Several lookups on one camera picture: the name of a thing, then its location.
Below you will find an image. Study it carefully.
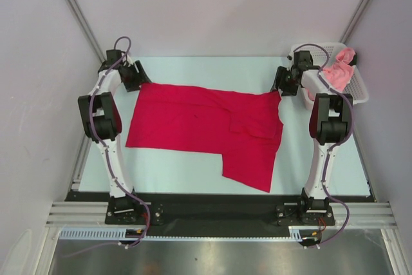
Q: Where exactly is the aluminium front rail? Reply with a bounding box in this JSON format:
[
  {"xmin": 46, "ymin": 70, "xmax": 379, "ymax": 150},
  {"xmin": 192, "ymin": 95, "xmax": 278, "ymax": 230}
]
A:
[{"xmin": 46, "ymin": 202, "xmax": 397, "ymax": 229}]

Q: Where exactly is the left aluminium frame post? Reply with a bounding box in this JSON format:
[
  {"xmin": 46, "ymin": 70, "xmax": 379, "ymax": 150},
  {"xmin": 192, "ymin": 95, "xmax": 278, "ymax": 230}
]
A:
[{"xmin": 64, "ymin": 0, "xmax": 105, "ymax": 62}]

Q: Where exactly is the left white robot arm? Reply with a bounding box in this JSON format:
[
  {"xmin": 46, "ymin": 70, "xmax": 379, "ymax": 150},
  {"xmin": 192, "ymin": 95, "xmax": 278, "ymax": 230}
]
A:
[{"xmin": 77, "ymin": 48, "xmax": 151, "ymax": 223}]

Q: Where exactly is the pink t shirt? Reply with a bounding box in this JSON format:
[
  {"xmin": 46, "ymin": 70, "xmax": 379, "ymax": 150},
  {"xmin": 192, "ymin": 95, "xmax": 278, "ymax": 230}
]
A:
[{"xmin": 321, "ymin": 48, "xmax": 355, "ymax": 93}]

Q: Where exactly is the aluminium frame post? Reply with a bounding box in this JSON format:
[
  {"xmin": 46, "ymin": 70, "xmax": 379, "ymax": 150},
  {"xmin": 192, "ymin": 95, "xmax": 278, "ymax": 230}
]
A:
[
  {"xmin": 64, "ymin": 0, "xmax": 105, "ymax": 62},
  {"xmin": 339, "ymin": 0, "xmax": 372, "ymax": 44}
]

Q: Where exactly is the white cable duct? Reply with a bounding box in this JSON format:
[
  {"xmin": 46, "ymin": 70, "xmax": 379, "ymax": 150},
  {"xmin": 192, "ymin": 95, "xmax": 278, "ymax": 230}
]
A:
[{"xmin": 59, "ymin": 227, "xmax": 320, "ymax": 242}]

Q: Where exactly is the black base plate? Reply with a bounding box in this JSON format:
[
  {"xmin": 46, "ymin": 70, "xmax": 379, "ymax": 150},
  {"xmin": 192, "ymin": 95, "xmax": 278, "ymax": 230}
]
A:
[{"xmin": 65, "ymin": 191, "xmax": 373, "ymax": 242}]

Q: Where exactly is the right aluminium frame post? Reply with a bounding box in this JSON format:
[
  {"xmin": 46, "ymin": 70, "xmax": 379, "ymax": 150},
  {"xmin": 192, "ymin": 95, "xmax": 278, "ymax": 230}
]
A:
[{"xmin": 339, "ymin": 0, "xmax": 372, "ymax": 44}]

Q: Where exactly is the red t shirt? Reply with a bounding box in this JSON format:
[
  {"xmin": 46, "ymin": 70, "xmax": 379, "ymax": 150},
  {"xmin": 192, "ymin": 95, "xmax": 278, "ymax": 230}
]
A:
[{"xmin": 126, "ymin": 84, "xmax": 283, "ymax": 193}]

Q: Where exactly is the white plastic basket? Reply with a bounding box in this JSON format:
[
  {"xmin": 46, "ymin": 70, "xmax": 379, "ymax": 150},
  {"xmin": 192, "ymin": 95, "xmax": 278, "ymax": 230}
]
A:
[{"xmin": 289, "ymin": 42, "xmax": 369, "ymax": 104}]

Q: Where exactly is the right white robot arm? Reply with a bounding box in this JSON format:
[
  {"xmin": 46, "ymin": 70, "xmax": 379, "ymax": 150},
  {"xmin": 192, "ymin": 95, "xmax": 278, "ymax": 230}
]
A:
[{"xmin": 272, "ymin": 44, "xmax": 353, "ymax": 225}]

